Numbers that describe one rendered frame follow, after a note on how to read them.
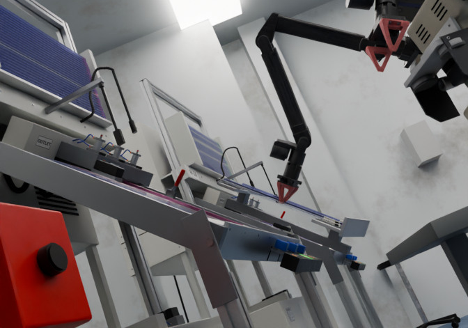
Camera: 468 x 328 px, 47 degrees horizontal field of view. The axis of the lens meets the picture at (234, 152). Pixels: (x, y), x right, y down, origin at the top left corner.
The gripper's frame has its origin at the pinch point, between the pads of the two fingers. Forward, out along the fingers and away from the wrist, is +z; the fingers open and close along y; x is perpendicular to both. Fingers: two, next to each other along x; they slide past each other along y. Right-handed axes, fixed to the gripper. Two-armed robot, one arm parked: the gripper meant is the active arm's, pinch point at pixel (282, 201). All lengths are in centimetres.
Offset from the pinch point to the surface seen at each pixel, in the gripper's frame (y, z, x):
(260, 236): 73, 3, 25
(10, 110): 84, -5, -52
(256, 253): 71, 7, 25
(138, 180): 45, 6, -32
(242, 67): -312, -92, -208
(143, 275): 36, 36, -25
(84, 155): 71, 1, -34
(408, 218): -341, 2, -4
